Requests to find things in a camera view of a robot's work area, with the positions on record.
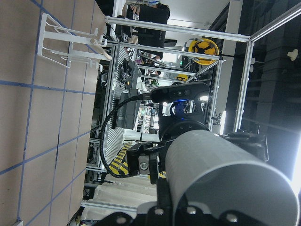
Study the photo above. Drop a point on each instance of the grey-white ikea cup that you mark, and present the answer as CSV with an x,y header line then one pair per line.
x,y
217,176

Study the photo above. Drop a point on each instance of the yellow cable reel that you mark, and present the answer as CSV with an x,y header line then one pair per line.
x,y
204,46

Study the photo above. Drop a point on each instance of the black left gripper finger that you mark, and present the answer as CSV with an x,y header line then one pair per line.
x,y
164,200

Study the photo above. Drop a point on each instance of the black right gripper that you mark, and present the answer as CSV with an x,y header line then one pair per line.
x,y
148,156

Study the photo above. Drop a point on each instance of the white wire cup rack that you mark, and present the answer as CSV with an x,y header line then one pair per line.
x,y
50,29

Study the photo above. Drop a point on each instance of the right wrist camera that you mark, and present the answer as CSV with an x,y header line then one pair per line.
x,y
181,92

